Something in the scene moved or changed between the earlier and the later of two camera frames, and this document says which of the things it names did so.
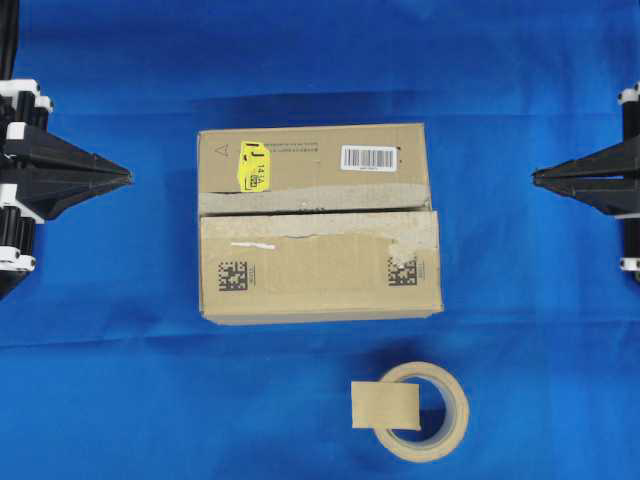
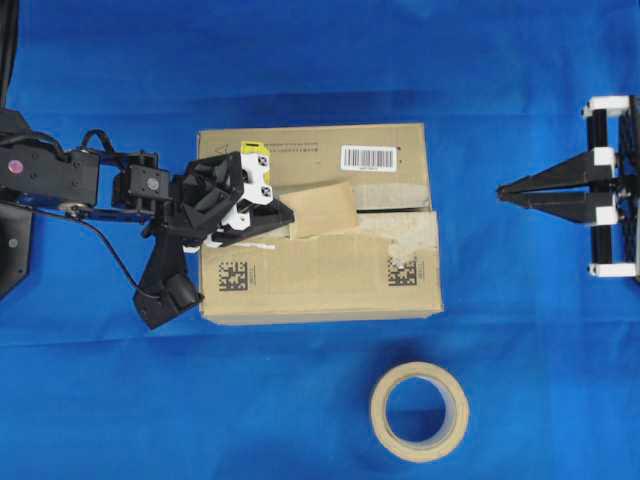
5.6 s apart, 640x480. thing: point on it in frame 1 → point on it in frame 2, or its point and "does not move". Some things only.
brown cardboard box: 316,224 does not move
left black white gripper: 47,174 → 220,190
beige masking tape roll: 435,450 does not move
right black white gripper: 609,178 → 614,135
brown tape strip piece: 385,405 → 322,210
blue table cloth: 109,371 does not move
